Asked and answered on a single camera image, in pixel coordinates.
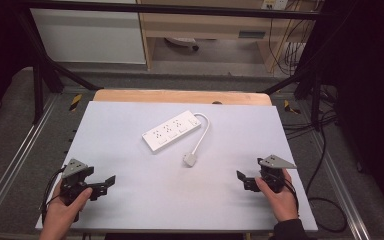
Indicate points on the black metal frame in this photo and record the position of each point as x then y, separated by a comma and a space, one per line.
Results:
166, 10

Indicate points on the person's left hand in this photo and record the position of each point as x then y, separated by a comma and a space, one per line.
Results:
61, 215

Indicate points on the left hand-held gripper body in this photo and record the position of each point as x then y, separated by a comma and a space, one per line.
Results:
73, 173

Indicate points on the white plug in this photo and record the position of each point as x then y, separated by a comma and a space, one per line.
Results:
190, 159

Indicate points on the white power strip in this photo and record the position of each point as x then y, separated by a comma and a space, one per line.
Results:
170, 131

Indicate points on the white cabinet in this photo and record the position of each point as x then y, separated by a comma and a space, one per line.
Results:
90, 36

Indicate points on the aluminium rail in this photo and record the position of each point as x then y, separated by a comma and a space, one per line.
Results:
16, 156
340, 186

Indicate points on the wooden board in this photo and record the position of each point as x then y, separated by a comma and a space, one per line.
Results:
180, 97

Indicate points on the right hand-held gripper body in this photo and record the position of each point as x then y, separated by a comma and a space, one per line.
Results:
273, 173

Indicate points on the yellow black tape strip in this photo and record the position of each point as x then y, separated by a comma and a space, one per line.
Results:
75, 102
291, 107

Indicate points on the wall socket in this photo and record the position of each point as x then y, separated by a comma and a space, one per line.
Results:
275, 4

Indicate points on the office chair base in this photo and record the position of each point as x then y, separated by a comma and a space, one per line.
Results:
183, 42

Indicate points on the person's right hand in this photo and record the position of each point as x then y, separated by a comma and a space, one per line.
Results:
283, 205

